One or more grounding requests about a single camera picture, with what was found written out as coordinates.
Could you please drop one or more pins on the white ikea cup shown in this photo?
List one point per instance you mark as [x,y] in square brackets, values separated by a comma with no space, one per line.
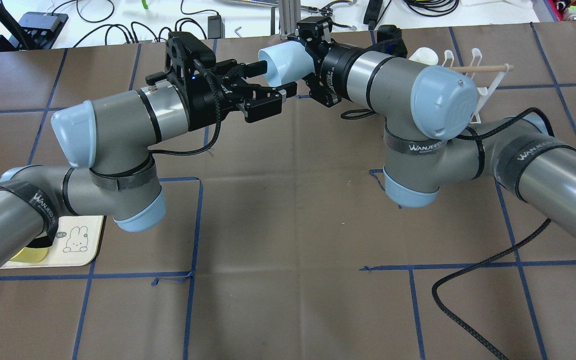
[425,55]

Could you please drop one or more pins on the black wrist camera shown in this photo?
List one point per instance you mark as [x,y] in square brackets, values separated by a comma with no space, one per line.
[183,52]
[389,40]

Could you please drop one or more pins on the light blue ikea cup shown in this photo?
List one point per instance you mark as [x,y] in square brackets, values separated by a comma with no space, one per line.
[286,62]

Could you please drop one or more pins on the metal reacher grabber tool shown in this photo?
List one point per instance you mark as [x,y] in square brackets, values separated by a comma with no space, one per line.
[327,11]

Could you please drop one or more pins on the cream tray with bunny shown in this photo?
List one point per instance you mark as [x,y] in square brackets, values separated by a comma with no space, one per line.
[76,243]

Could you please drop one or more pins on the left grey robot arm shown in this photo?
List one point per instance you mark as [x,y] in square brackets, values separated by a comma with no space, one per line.
[107,143]

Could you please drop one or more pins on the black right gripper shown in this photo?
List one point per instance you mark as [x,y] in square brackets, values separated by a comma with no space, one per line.
[334,69]

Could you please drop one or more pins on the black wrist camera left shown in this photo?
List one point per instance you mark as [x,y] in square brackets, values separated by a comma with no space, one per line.
[183,52]

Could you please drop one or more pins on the yellow plastic cup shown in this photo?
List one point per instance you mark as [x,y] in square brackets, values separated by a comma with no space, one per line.
[29,255]

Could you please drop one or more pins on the white wire cup rack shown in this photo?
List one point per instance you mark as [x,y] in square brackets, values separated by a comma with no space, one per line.
[475,69]

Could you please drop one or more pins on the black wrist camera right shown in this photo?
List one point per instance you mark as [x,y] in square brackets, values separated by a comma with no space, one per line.
[389,40]

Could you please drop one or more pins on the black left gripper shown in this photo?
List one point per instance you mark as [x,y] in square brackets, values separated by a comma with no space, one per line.
[199,106]

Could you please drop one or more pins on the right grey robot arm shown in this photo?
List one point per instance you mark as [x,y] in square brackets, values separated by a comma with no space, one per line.
[428,132]

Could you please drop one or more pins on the aluminium frame post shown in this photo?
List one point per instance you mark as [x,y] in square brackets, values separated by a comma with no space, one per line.
[289,14]

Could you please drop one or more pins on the black power adapter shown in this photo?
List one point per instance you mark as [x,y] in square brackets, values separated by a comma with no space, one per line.
[372,13]

